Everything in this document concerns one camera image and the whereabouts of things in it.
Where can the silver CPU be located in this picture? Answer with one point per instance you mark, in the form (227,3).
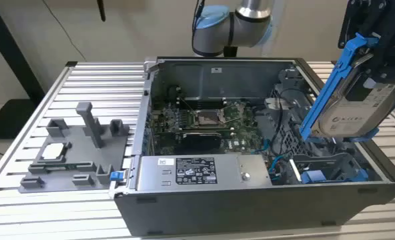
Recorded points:
(54,151)

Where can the hard disk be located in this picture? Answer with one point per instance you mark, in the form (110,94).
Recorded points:
(313,177)
(351,117)

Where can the black stand with base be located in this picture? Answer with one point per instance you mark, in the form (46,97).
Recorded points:
(13,45)

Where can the grey parts rack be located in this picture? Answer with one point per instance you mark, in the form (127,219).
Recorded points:
(81,150)

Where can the green RAM stick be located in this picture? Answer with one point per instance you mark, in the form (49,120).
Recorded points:
(71,166)

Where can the green motherboard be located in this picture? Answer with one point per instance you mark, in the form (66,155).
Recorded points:
(245,140)

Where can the CPU socket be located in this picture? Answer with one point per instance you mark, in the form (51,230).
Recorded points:
(207,117)

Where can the locking lever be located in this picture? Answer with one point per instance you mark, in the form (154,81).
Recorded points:
(187,104)

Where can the graphics card with black fan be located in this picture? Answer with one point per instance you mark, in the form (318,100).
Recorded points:
(201,142)

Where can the open grey PC case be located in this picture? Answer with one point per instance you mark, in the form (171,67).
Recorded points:
(218,212)

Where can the blue case latch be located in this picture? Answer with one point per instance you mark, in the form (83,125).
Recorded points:
(117,175)

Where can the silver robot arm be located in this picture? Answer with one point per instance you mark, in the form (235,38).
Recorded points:
(214,37)

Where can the silver power supply unit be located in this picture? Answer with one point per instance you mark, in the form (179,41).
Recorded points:
(151,175)

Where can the black antenna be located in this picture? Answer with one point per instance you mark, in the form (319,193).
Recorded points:
(102,10)

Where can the metal disk bay cage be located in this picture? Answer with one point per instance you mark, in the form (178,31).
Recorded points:
(287,135)

